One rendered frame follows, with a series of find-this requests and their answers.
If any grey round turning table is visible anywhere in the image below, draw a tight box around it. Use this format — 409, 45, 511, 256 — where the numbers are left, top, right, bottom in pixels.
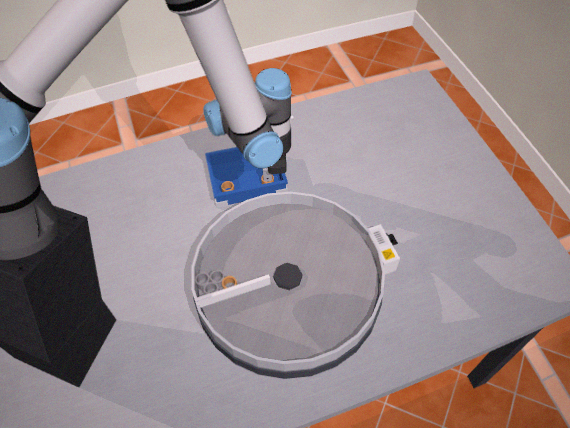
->
191, 192, 400, 379

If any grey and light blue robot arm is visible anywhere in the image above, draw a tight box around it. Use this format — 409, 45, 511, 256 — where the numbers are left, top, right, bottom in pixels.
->
0, 0, 292, 260

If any grey metal ring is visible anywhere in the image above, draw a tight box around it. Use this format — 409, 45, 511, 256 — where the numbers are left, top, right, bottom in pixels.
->
210, 270, 225, 288
204, 282, 219, 295
195, 272, 211, 291

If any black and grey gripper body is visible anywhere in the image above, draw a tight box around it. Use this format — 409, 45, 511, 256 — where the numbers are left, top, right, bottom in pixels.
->
268, 115, 294, 174

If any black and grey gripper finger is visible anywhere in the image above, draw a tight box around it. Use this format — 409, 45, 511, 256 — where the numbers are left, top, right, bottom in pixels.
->
263, 168, 272, 182

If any blue open crate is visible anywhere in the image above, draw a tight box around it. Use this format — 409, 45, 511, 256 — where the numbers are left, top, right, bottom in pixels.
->
205, 147, 288, 208

